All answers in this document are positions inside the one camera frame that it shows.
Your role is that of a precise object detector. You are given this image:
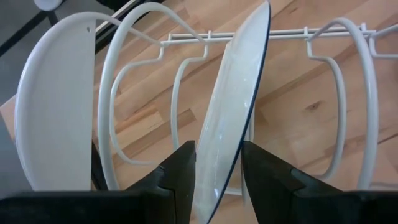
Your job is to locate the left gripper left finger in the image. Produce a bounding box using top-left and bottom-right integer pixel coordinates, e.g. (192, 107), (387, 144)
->
(0, 140), (197, 224)

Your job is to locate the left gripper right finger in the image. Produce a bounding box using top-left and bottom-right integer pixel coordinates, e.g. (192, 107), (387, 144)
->
(241, 141), (398, 224)

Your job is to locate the blue net-patterned plate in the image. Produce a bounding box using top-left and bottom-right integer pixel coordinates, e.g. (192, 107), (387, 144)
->
(191, 0), (272, 224)

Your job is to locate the white wire dish rack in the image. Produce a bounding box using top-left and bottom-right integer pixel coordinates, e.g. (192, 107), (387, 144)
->
(14, 1), (398, 200)

